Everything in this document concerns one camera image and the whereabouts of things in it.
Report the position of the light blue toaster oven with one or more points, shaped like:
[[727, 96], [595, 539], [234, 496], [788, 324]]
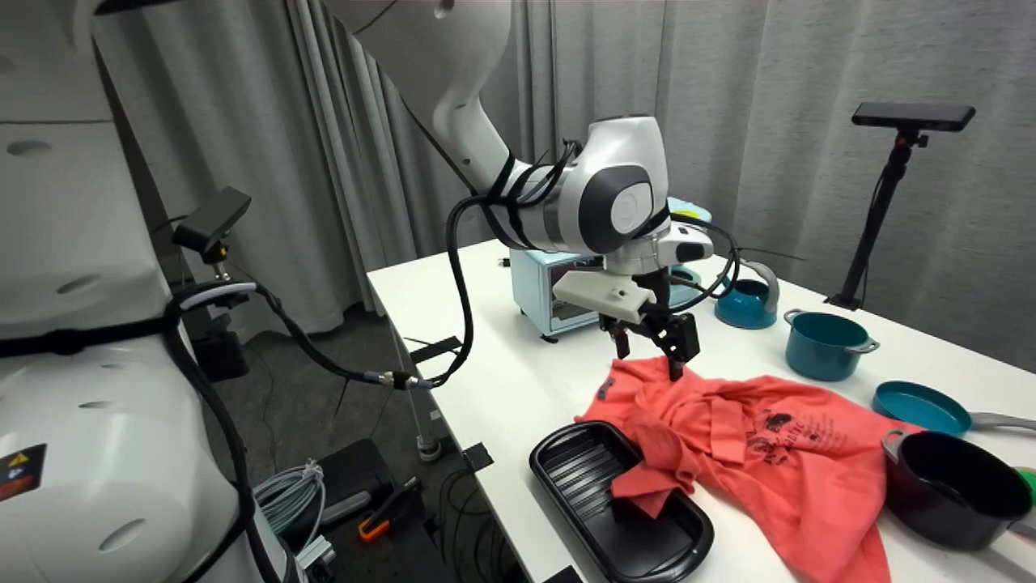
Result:
[[539, 286]]

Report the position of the black camera tripod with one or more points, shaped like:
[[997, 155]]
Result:
[[892, 184]]

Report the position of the green yellow toy corn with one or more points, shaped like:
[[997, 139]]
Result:
[[1027, 485]]

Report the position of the teal toy kettle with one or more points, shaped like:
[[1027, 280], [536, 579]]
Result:
[[745, 307]]

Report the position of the black toy pot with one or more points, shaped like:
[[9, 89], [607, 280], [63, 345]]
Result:
[[958, 489]]

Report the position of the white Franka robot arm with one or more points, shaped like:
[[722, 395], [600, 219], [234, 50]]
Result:
[[108, 270]]

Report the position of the teal toy pot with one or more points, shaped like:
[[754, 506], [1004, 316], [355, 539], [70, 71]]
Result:
[[825, 349]]

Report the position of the black tape strip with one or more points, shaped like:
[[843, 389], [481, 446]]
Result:
[[478, 457], [564, 575], [435, 349]]

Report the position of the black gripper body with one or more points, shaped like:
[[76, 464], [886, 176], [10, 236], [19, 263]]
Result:
[[663, 324]]

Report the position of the teal toy frying pan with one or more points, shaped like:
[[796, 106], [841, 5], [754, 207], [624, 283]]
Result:
[[919, 408]]

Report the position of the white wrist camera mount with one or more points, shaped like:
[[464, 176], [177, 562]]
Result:
[[595, 290]]

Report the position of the black clamp-mounted camera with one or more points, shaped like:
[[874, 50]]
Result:
[[212, 215]]

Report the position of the black grill tray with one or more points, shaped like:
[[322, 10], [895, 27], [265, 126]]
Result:
[[595, 520]]

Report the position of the peach shirt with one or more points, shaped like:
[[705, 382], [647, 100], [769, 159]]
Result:
[[778, 453]]

